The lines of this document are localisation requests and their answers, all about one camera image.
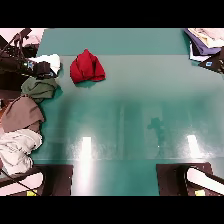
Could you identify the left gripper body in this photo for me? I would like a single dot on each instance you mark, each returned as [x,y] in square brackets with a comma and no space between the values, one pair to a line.
[43,69]

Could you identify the purple garment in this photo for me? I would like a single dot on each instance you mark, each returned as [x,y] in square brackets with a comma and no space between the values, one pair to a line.
[200,45]

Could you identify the brown garment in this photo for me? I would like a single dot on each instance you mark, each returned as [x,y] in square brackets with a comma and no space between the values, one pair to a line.
[21,113]

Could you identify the cream garment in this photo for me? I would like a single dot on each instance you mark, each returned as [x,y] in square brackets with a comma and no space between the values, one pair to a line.
[210,36]

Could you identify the pale grey garment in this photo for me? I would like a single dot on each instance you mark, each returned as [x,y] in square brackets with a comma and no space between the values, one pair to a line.
[16,148]

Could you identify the red T-shirt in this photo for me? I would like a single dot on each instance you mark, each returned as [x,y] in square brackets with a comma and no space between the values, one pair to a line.
[86,66]

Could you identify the black garment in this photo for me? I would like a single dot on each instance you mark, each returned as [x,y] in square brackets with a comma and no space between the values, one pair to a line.
[215,61]

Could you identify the white garment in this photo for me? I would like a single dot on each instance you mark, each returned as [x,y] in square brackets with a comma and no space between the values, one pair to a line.
[50,60]

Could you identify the green garment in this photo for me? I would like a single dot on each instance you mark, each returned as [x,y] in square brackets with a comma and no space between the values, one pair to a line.
[38,88]

